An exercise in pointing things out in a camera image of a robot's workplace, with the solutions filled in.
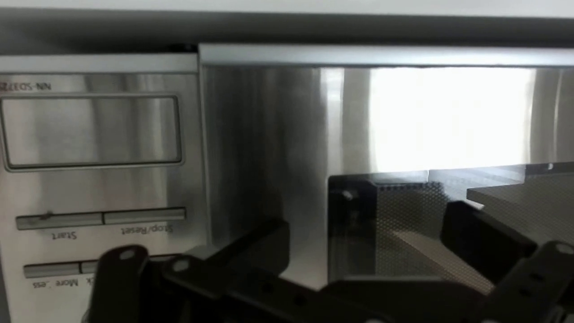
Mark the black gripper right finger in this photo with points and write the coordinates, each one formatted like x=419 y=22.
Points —
x=527 y=281

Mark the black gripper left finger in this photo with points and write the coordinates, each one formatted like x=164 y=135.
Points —
x=198 y=288

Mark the timer clock microwave button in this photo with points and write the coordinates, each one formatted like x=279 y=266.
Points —
x=89 y=266

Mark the stop reset microwave button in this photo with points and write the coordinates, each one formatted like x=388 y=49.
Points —
x=144 y=216

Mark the stainless steel microwave body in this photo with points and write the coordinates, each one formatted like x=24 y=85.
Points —
x=91 y=191

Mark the more less microwave button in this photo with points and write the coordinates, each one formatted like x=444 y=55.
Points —
x=53 y=270

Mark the start microwave button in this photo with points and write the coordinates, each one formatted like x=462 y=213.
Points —
x=60 y=222

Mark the microwave display window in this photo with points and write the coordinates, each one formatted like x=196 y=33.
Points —
x=91 y=130

